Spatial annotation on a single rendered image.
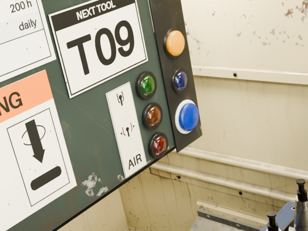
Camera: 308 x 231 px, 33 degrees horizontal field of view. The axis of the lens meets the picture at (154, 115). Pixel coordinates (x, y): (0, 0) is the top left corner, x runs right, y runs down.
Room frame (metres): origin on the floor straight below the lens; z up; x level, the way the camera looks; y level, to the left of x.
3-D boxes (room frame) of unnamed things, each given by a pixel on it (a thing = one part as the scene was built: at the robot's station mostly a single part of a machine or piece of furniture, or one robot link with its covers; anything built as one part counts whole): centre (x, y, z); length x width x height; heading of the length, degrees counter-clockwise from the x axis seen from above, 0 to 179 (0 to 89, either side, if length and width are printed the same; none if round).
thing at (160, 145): (0.47, 0.00, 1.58); 0.02 x 0.01 x 0.02; 135
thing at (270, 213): (0.69, -0.15, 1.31); 0.02 x 0.02 x 0.03
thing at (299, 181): (0.77, -0.23, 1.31); 0.02 x 0.02 x 0.03
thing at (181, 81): (0.50, -0.03, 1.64); 0.02 x 0.01 x 0.02; 135
